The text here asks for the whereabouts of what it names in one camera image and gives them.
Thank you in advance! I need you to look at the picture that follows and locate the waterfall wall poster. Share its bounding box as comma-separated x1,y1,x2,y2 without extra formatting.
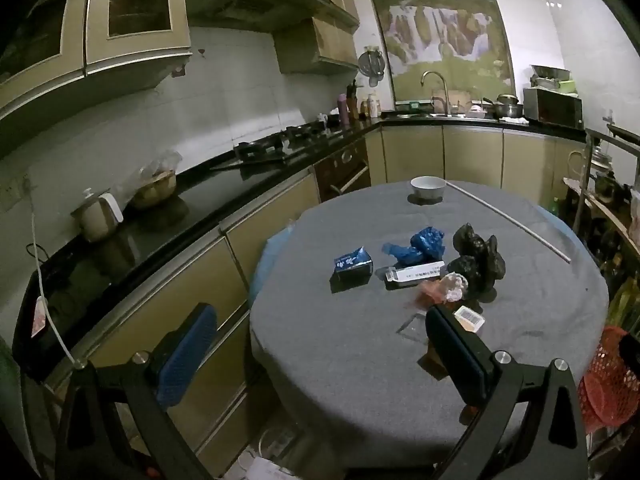
360,0,516,101

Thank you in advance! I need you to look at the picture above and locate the white box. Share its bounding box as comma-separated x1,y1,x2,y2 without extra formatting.
376,259,447,286

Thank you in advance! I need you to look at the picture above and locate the white cable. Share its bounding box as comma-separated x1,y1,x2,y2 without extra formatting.
27,175,88,371

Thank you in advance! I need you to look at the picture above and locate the beige wall cabinet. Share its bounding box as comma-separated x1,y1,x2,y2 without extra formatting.
274,15,360,77

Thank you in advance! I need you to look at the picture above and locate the blue foil snack packet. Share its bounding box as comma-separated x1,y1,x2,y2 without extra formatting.
332,246,375,283

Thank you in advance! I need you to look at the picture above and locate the small box with barcode label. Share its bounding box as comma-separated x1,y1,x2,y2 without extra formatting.
452,306,487,333

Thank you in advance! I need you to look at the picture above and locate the thin white rod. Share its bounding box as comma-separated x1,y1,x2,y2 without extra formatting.
446,181,572,264

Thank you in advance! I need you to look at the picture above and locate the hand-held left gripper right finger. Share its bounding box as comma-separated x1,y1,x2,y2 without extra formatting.
425,304,591,480

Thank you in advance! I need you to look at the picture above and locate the round hanging kitchen utensil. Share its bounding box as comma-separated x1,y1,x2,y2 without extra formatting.
358,46,386,88

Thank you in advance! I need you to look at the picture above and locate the clear plastic film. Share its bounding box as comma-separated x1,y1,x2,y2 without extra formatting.
397,312,429,342

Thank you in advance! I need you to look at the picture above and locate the metal cooking pot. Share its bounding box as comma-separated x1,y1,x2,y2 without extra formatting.
495,94,524,119

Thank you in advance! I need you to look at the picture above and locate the microwave oven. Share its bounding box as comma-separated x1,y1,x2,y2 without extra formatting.
523,87,584,130

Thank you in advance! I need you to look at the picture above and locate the black gas stove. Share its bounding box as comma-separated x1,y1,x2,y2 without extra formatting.
210,121,346,171

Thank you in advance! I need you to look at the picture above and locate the black plastic bag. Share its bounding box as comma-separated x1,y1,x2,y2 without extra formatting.
446,223,507,293

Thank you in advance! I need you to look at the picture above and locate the red plastic basket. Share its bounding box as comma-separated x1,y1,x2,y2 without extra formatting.
579,325,640,433

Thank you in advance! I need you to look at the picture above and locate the blue plastic bag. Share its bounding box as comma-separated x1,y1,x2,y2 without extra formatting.
382,226,447,267

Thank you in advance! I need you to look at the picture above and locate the orange clear wrapper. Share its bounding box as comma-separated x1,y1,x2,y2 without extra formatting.
417,271,469,306

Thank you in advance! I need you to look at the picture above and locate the glass-door wall cabinet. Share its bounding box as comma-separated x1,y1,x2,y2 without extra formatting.
0,0,193,126

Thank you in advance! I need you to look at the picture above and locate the built-in oven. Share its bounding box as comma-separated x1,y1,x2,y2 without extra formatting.
314,139,372,203

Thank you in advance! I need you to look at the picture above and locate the metal basin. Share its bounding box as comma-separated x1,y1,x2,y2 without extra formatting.
530,64,572,82

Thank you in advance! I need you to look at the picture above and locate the clear bag of food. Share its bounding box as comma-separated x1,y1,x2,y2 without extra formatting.
127,152,182,211

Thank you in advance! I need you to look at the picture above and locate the cluttered storage rack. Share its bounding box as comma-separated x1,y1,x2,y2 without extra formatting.
562,127,640,341

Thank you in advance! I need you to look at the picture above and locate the round grey-covered table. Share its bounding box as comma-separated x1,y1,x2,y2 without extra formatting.
249,180,610,471

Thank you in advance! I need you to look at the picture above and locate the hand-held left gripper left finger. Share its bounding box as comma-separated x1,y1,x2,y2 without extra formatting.
55,302,218,480

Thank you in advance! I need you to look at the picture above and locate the white bowl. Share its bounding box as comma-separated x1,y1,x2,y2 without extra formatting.
410,176,447,202

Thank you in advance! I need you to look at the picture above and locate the metal kitchen faucet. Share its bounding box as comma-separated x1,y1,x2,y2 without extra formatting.
421,71,451,115

